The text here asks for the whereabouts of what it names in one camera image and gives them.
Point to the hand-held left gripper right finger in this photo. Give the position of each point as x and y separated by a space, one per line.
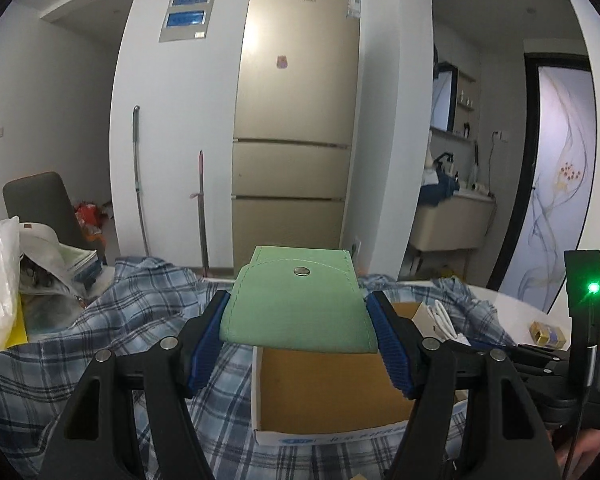
392 355

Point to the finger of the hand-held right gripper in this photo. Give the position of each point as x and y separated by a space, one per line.
530 355

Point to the dark blue cloth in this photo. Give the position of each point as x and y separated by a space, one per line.
437 190

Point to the small gold box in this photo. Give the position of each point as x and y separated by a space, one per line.
546 334

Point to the cardboard box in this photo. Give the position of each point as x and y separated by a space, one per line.
320 390

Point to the gold refrigerator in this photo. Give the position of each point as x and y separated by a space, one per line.
295 110

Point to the black faucet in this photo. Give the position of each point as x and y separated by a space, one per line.
446 160

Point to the low wall socket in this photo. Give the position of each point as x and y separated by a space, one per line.
356 247

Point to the wall electrical panel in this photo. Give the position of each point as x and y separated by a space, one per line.
187 15

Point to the bathroom mirror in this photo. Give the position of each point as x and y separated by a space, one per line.
442 100

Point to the grey chair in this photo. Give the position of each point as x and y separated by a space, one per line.
40 200

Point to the green snap pouch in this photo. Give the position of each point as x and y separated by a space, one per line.
290 305

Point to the white hair dryer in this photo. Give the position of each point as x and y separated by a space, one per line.
480 188

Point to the blue plaid cloth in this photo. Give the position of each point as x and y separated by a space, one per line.
130 305

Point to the person's right hand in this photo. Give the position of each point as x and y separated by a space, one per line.
587 452

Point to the yellow bag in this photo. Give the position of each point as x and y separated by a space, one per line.
17 332

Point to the beige sink cabinet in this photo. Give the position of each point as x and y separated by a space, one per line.
450 225

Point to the red bag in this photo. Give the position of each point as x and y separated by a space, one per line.
87 215

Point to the white wall outlet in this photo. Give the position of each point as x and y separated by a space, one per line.
500 135

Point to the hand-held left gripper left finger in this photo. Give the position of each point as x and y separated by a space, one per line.
207 355

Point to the bathroom wall shelf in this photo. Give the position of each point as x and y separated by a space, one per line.
467 92

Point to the frosted glass door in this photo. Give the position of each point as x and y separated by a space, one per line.
560 160

